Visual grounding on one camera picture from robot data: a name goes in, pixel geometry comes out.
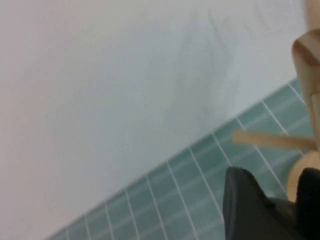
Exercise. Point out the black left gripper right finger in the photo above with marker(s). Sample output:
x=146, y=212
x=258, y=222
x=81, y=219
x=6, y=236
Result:
x=311, y=200

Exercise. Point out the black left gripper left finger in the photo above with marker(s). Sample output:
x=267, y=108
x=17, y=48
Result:
x=245, y=212

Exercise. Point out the wooden branched headphone stand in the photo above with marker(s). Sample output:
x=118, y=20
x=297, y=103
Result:
x=310, y=75

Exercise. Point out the teal grid tablecloth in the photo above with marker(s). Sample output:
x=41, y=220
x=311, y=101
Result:
x=175, y=200

